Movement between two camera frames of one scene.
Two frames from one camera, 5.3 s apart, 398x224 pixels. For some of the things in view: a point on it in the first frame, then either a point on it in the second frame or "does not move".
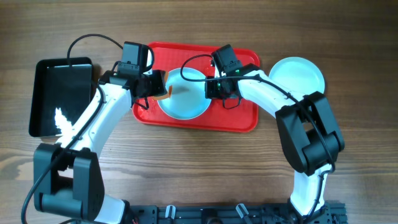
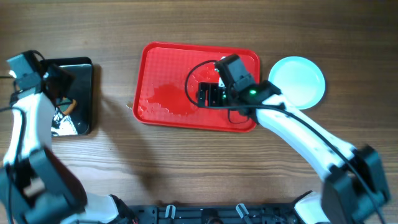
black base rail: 329,213 does not move
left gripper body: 153,83 to 60,79
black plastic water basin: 60,95 does not move
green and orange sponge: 168,96 to 67,106
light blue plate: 188,99 to 300,81
